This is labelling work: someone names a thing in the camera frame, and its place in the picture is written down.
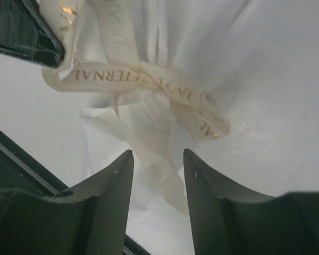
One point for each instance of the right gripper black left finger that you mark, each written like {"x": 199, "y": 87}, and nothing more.
{"x": 88, "y": 218}

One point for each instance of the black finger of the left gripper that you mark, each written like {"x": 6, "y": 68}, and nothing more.
{"x": 24, "y": 34}

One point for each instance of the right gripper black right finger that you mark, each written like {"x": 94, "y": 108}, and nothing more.
{"x": 229, "y": 218}

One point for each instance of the cream printed ribbon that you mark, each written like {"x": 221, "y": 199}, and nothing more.
{"x": 123, "y": 71}

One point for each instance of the translucent white wrapping paper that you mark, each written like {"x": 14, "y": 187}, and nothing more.
{"x": 258, "y": 63}

